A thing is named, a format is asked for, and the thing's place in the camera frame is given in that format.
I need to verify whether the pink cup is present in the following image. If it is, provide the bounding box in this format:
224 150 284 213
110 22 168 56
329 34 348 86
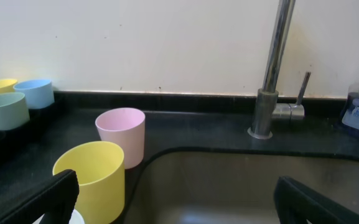
95 107 146 170

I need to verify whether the steel tap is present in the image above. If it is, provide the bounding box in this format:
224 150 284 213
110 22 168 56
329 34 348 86
247 0 312 140

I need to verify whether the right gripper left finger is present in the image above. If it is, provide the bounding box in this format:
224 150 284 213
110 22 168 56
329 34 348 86
0 169 80 224

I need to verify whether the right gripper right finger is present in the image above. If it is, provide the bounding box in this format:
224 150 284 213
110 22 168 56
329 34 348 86
273 175 359 224

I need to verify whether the green cup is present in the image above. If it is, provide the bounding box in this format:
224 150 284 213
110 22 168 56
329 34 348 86
0 91 30 131

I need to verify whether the blue cup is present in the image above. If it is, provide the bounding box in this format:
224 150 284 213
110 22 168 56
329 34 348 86
13 78 55 110

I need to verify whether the white cup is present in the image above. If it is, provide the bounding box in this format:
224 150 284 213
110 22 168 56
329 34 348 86
32 208 86 224

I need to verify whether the steel sink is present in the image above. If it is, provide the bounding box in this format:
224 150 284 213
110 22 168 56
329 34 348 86
123 147 359 224

